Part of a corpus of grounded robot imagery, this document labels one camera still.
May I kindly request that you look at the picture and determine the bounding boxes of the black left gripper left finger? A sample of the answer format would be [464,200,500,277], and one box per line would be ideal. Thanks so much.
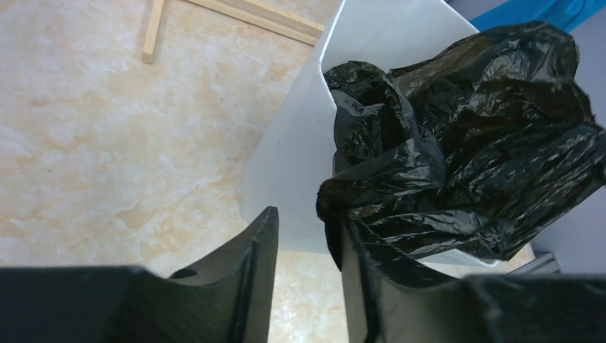
[1,207,279,342]

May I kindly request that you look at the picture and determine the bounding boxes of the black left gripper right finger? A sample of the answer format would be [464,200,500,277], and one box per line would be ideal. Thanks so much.
[339,216,605,342]

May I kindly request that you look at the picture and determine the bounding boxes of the white plastic trash bin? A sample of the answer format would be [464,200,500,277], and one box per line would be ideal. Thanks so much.
[240,0,477,254]

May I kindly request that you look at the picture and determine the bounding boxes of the black trash bag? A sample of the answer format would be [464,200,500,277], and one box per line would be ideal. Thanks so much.
[316,21,605,267]

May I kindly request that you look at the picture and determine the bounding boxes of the wooden clothes rack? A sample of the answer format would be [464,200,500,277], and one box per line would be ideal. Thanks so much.
[140,0,324,64]

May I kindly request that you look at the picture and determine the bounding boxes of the blue cloth shirt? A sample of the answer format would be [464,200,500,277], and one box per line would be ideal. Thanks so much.
[470,0,605,33]

